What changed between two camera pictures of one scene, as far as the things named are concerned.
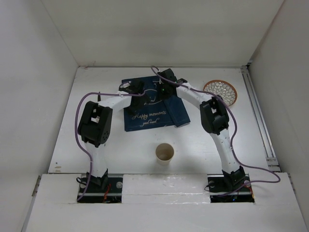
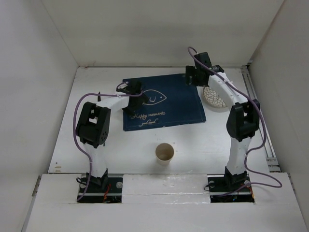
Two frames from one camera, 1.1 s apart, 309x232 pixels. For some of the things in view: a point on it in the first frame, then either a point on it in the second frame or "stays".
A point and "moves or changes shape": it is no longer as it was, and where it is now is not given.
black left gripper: [143, 100] stays
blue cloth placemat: [159, 111] moves or changes shape
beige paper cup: [164, 152] stays
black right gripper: [162, 96] to [190, 71]
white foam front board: [169, 202] stays
